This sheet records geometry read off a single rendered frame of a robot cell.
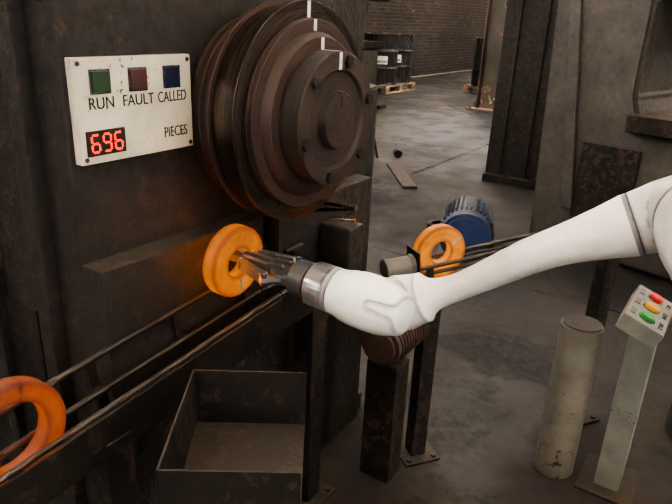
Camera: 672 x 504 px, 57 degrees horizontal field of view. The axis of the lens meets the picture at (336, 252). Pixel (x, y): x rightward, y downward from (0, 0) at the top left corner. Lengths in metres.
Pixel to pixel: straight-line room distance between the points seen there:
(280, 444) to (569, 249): 0.60
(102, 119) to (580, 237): 0.82
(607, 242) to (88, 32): 0.91
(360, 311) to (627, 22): 2.99
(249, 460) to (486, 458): 1.18
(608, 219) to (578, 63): 2.95
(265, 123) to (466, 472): 1.31
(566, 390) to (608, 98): 2.24
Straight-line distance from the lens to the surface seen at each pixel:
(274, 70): 1.25
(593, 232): 1.02
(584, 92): 3.93
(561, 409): 2.01
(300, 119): 1.22
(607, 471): 2.14
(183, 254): 1.31
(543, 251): 1.04
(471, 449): 2.19
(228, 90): 1.23
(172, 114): 1.28
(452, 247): 1.79
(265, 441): 1.16
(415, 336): 1.78
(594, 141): 3.92
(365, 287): 1.10
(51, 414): 1.13
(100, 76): 1.16
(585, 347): 1.91
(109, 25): 1.21
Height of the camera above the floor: 1.33
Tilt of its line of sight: 21 degrees down
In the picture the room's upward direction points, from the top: 3 degrees clockwise
